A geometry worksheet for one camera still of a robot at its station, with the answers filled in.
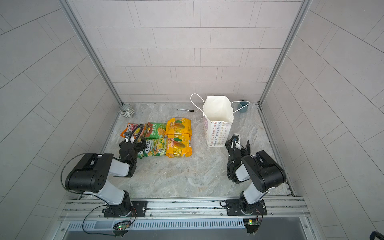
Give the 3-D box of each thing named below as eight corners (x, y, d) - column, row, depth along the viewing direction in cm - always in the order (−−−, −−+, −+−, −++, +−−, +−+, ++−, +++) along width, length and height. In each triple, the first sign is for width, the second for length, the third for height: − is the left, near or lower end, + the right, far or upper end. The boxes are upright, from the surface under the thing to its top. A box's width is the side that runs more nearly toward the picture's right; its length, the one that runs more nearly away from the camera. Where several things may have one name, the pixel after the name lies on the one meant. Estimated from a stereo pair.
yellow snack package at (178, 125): (166, 137, 99) (164, 132, 95) (168, 123, 107) (167, 118, 102) (191, 137, 100) (191, 132, 95) (192, 123, 107) (191, 118, 102)
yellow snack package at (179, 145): (165, 158, 89) (163, 154, 85) (168, 138, 98) (167, 133, 94) (191, 158, 89) (191, 154, 85) (192, 138, 99) (192, 133, 94)
